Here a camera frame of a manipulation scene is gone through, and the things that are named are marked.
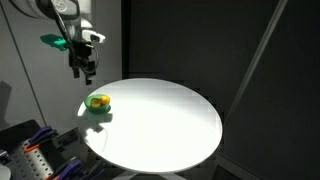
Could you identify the dark blue clamp with orange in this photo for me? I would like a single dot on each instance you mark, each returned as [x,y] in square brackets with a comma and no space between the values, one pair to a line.
[70,166]

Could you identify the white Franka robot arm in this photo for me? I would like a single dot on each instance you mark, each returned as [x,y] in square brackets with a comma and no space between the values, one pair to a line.
[66,10]

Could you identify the perforated metal breadboard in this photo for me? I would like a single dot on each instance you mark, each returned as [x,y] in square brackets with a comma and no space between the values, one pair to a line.
[33,165]

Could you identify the green plastic bowl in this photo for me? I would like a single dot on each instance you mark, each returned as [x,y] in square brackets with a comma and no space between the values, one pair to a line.
[96,110]

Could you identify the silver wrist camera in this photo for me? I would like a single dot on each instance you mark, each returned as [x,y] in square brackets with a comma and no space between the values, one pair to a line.
[95,36]

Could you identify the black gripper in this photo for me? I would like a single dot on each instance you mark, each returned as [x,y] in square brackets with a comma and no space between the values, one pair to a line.
[78,53]

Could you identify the black clamp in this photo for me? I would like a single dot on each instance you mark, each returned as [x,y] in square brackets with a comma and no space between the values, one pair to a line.
[68,137]

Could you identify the grey diagonal metal bar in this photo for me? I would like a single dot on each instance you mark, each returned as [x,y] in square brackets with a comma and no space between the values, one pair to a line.
[255,58]

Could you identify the yellow-orange toy fruit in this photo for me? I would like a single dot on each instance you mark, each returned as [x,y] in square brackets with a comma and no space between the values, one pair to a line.
[105,99]

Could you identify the thin grey pole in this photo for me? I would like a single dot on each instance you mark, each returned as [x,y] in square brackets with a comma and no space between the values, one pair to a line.
[23,65]

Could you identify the white table pedestal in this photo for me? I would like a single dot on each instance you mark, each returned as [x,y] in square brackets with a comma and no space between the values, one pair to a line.
[150,176]

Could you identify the yellow toy lemon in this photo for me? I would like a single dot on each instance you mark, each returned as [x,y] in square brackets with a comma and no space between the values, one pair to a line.
[96,103]

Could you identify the teal printed camera mount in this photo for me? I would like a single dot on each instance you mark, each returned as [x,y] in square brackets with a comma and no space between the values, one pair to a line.
[53,41]

